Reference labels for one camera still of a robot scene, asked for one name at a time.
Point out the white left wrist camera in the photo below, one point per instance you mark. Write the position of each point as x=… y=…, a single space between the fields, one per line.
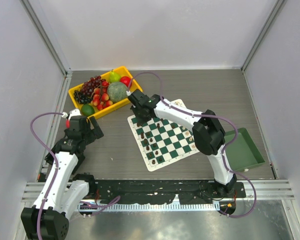
x=73 y=113

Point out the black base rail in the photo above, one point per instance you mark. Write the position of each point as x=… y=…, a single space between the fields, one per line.
x=159 y=192

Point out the black grape bunch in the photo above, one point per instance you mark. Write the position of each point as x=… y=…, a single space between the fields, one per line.
x=81 y=98

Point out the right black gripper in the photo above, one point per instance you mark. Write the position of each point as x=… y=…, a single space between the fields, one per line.
x=140 y=121

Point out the red apple in tray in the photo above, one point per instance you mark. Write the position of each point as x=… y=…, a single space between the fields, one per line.
x=127 y=81

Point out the green netted melon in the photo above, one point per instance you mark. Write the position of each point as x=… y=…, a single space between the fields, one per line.
x=117 y=91

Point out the dark purple grape bunch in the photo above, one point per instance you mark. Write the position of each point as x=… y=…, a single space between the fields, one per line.
x=89 y=88

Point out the green pear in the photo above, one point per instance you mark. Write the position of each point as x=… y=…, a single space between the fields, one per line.
x=114 y=77

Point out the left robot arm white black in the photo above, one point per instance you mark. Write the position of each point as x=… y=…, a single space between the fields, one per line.
x=49 y=217

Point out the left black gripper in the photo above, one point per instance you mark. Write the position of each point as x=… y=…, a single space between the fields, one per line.
x=96 y=131

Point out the green plastic tray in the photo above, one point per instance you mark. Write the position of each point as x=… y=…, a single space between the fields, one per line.
x=243 y=153

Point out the yellow plastic fruit tray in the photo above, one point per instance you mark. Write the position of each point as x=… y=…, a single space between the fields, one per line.
x=123 y=71

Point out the green avocado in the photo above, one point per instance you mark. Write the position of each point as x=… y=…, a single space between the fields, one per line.
x=87 y=110

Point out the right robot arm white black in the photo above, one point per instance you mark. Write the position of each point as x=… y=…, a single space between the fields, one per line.
x=208 y=133

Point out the green white chess board mat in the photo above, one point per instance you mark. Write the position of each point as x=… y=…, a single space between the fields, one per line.
x=168 y=142

